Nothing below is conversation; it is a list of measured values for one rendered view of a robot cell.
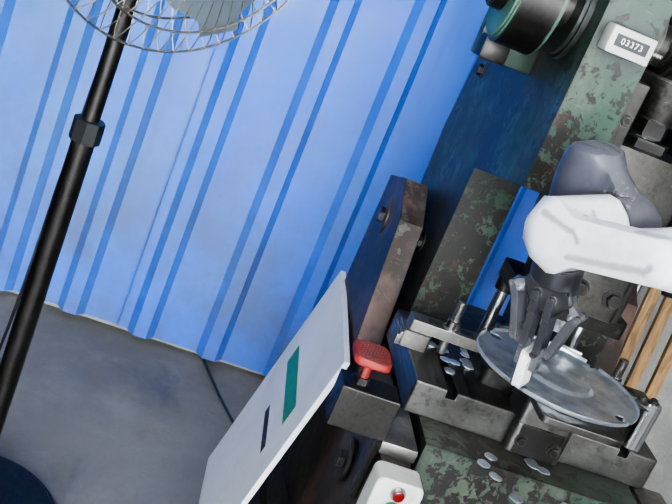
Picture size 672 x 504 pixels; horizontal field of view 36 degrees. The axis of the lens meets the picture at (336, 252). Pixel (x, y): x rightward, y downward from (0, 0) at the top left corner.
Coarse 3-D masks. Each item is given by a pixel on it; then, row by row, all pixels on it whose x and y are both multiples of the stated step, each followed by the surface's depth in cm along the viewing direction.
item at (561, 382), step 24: (480, 336) 174; (504, 336) 179; (504, 360) 168; (552, 360) 175; (576, 360) 182; (528, 384) 162; (552, 384) 164; (576, 384) 168; (600, 384) 175; (576, 408) 160; (600, 408) 164; (624, 408) 168
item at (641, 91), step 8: (640, 88) 155; (648, 88) 155; (632, 96) 155; (640, 96) 155; (632, 104) 156; (640, 104) 156; (624, 112) 156; (632, 112) 156; (624, 120) 156; (632, 120) 156; (616, 128) 157; (624, 128) 157; (616, 136) 157; (624, 136) 157; (616, 144) 158; (536, 200) 179
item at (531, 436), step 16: (512, 400) 172; (528, 400) 166; (528, 416) 166; (544, 416) 153; (560, 416) 155; (512, 432) 168; (528, 432) 167; (544, 432) 168; (560, 432) 168; (576, 432) 154; (592, 432) 154; (608, 432) 157; (512, 448) 168; (528, 448) 168; (544, 448) 169; (560, 448) 169
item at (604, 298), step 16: (624, 144) 163; (640, 144) 166; (656, 144) 166; (640, 160) 162; (656, 160) 163; (640, 176) 163; (656, 176) 163; (656, 192) 164; (656, 208) 165; (528, 272) 178; (592, 288) 166; (608, 288) 166; (624, 288) 167; (592, 304) 167; (608, 304) 166; (624, 304) 171; (608, 320) 168
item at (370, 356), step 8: (360, 344) 156; (368, 344) 157; (376, 344) 158; (360, 352) 154; (368, 352) 155; (376, 352) 156; (384, 352) 157; (360, 360) 152; (368, 360) 152; (376, 360) 153; (384, 360) 154; (368, 368) 156; (376, 368) 153; (384, 368) 153; (360, 376) 156; (368, 376) 157
